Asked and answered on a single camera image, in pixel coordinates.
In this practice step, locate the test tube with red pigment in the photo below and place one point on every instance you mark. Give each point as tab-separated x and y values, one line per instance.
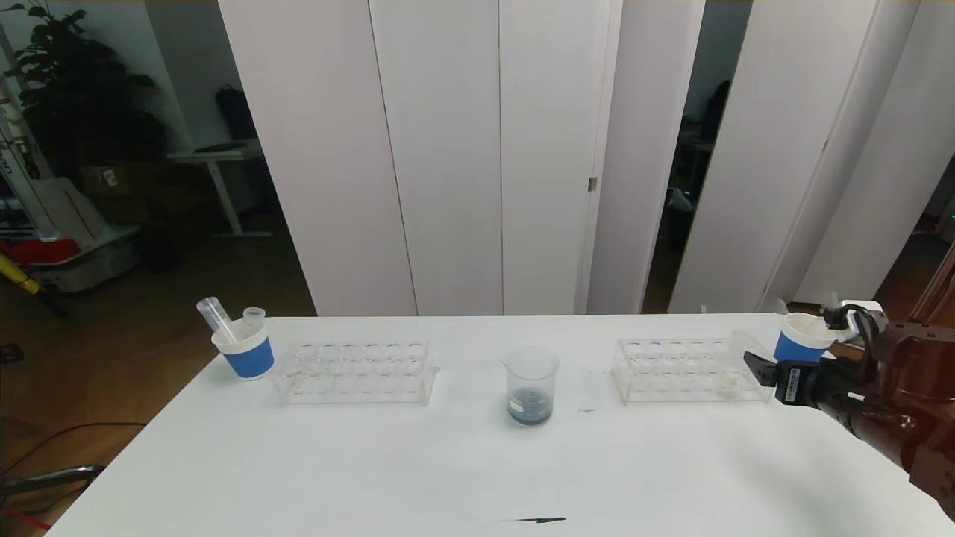
216	317

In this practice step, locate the white partition foot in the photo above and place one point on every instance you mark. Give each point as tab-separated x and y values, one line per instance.
828	300
777	306

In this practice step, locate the red object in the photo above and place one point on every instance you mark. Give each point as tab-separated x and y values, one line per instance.
45	252

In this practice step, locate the black backpack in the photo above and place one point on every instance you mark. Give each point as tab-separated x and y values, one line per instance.
237	115

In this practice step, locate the white machine with base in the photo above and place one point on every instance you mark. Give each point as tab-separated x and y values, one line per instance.
74	216

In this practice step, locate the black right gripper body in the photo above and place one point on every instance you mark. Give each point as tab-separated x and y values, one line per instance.
791	383

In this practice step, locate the white desk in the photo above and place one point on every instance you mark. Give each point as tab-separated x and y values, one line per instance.
216	158

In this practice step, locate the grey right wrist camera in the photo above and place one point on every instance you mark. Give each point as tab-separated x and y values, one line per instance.
858	312

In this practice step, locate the test tube with yellow pigment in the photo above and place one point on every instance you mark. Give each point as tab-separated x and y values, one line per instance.
735	373

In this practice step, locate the dark green potted plant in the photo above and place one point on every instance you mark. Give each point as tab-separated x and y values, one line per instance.
82	97

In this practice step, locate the yellow tool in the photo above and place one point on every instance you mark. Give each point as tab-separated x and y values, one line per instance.
22	277

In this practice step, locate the clear acrylic test tube rack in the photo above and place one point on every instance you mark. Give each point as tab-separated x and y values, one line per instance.
686	369
362	373

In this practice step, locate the clear plastic beaker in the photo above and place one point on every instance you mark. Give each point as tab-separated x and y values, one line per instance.
530	406

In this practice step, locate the brown cardboard box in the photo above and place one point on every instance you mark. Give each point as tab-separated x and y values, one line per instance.
112	179

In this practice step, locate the black office chair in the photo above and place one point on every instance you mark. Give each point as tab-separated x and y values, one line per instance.
716	112

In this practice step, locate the white folding partition screen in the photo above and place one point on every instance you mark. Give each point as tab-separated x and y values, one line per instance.
448	149
776	149

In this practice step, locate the metal chair leg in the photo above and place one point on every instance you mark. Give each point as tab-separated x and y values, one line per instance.
60	477

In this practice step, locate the dark floor outlet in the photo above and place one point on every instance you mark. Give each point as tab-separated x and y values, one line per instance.
11	353

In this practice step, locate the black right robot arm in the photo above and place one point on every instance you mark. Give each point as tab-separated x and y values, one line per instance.
910	403

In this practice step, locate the test tube with blue pigment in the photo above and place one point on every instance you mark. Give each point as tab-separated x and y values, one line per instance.
254	319

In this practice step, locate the blue white paper cup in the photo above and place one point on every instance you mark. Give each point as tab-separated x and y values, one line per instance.
798	344
250	359

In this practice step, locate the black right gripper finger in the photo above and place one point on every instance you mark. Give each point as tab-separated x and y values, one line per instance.
761	367

